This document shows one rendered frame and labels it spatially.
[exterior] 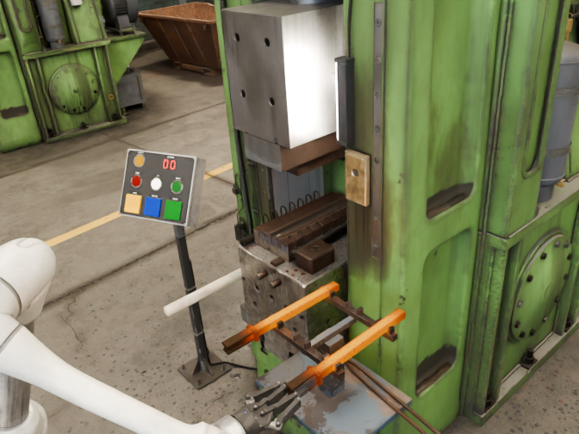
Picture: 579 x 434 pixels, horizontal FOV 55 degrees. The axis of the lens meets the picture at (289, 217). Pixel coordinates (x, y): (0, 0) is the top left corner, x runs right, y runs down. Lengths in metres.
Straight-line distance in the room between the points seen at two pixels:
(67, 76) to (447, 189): 5.19
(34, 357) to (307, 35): 1.13
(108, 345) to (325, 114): 1.97
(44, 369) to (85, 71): 5.56
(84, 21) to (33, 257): 5.45
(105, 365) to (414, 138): 2.13
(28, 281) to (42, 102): 5.31
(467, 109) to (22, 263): 1.38
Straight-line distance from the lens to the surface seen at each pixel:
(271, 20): 1.69
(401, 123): 1.61
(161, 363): 3.07
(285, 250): 1.98
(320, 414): 1.75
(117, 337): 3.31
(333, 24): 1.80
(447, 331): 2.36
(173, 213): 2.25
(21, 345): 1.25
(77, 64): 6.63
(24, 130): 6.63
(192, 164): 2.23
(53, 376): 1.26
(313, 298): 1.71
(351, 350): 1.53
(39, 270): 1.36
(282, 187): 2.22
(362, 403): 1.77
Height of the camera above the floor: 2.01
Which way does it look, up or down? 28 degrees down
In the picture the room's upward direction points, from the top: 4 degrees counter-clockwise
